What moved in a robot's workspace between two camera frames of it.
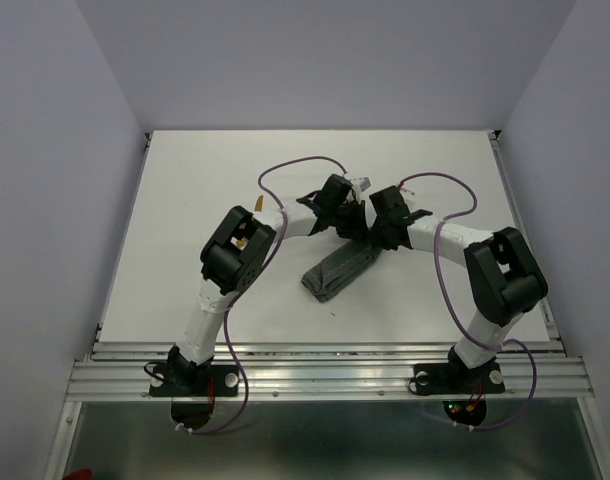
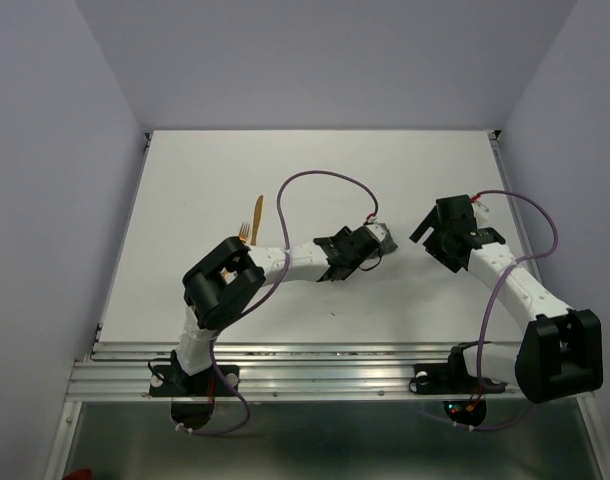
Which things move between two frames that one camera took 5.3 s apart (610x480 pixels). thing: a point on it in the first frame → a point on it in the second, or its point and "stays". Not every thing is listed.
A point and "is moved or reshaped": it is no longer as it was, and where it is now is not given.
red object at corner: [79, 474] stays
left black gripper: [359, 228] → [343, 232]
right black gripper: [385, 244] → [431, 246]
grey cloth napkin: [335, 271] is moved or reshaped
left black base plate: [209, 380] stays
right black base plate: [457, 379] stays
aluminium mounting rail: [325, 371] stays
